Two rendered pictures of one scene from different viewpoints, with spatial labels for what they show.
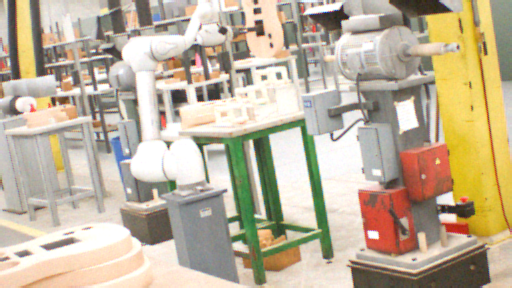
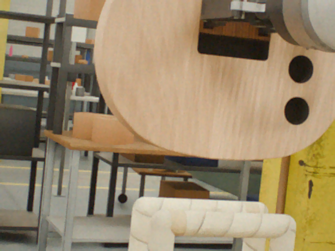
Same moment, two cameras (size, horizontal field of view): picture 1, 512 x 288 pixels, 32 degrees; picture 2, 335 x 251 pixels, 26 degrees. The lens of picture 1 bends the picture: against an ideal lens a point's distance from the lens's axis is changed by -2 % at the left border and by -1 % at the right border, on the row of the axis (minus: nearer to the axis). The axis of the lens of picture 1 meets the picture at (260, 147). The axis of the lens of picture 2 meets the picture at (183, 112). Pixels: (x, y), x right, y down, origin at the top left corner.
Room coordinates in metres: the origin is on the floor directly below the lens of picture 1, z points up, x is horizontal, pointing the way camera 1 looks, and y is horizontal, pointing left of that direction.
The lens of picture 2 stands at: (5.28, 0.82, 1.38)
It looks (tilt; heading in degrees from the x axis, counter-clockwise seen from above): 3 degrees down; 281
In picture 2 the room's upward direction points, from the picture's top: 6 degrees clockwise
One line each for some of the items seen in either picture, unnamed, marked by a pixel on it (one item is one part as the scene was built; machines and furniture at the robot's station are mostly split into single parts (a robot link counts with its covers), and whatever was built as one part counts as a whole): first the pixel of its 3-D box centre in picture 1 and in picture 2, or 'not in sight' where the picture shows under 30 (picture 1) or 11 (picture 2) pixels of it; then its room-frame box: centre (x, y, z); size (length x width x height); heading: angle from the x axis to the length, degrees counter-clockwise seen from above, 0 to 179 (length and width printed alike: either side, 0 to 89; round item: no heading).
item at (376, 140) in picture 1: (372, 124); not in sight; (4.24, -0.55, 0.93); 0.15 x 0.10 x 0.55; 32
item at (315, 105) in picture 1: (336, 116); not in sight; (4.31, -0.39, 0.99); 0.24 x 0.21 x 0.26; 32
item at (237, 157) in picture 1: (248, 213); not in sight; (4.98, 0.14, 0.45); 0.05 x 0.05 x 0.90; 32
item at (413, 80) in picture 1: (390, 82); not in sight; (4.32, -0.68, 1.11); 0.36 x 0.24 x 0.04; 32
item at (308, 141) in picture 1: (317, 191); not in sight; (5.25, -0.29, 0.45); 0.05 x 0.05 x 0.90; 32
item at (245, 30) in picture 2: not in sight; (233, 19); (5.41, -0.13, 1.46); 0.10 x 0.03 x 0.05; 31
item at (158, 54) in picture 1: (167, 46); not in sight; (4.72, 0.39, 1.46); 0.18 x 0.14 x 0.13; 158
